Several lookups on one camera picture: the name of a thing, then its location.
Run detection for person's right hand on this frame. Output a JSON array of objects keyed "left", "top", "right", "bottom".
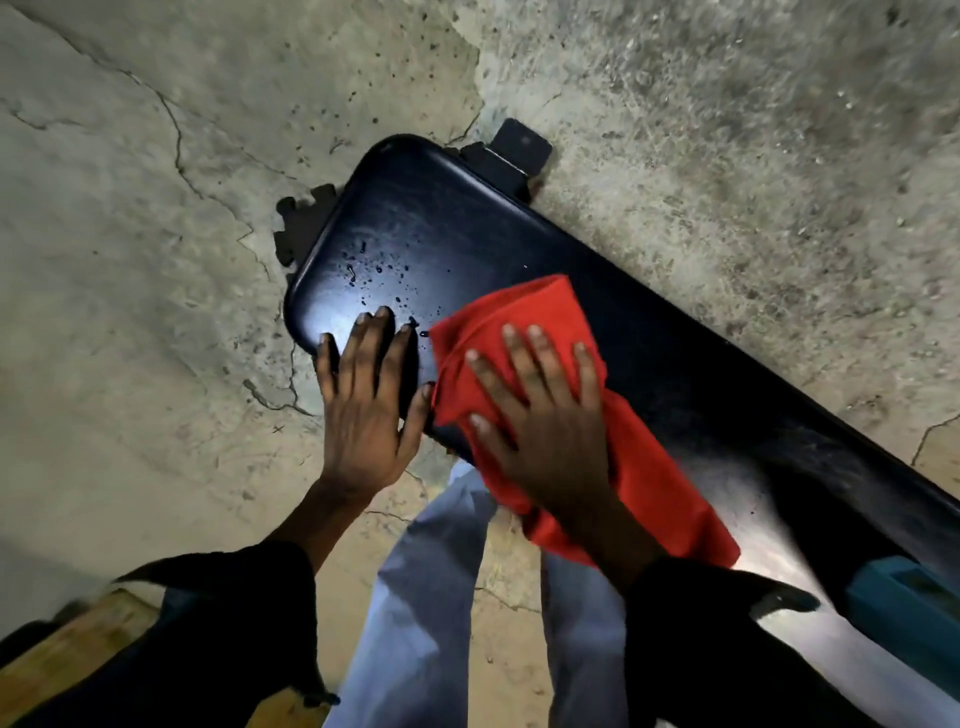
[{"left": 463, "top": 323, "right": 612, "bottom": 526}]

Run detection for person's black left sleeve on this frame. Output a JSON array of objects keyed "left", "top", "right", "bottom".
[{"left": 0, "top": 538, "right": 342, "bottom": 728}]

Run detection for person's left forearm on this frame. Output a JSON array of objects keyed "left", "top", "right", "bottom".
[{"left": 264, "top": 477, "right": 376, "bottom": 575}]

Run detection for wooden board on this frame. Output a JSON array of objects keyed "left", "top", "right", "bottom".
[{"left": 0, "top": 588, "right": 335, "bottom": 728}]

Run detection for person's black sleeve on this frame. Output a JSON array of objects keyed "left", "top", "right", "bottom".
[
  {"left": 622, "top": 556, "right": 886, "bottom": 728},
  {"left": 0, "top": 538, "right": 342, "bottom": 728}
]

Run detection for person's left hand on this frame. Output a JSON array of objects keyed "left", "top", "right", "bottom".
[{"left": 314, "top": 305, "right": 435, "bottom": 502}]

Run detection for black metal bench foot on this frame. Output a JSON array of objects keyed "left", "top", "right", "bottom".
[{"left": 448, "top": 117, "right": 554, "bottom": 205}]

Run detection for black padded bench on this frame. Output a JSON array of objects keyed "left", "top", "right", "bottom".
[{"left": 283, "top": 133, "right": 960, "bottom": 728}]

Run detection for red cleaning cloth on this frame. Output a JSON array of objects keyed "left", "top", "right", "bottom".
[{"left": 428, "top": 273, "right": 742, "bottom": 570}]

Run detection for teal plastic box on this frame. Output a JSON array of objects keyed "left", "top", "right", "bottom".
[{"left": 846, "top": 555, "right": 960, "bottom": 702}]

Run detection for person's light blue trousers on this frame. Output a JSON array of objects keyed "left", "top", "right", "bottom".
[{"left": 322, "top": 459, "right": 631, "bottom": 728}]

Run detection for person's right forearm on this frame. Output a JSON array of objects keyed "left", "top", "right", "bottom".
[{"left": 541, "top": 487, "right": 669, "bottom": 597}]

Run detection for person's black right sleeve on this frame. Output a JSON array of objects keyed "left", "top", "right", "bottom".
[{"left": 622, "top": 556, "right": 886, "bottom": 728}]

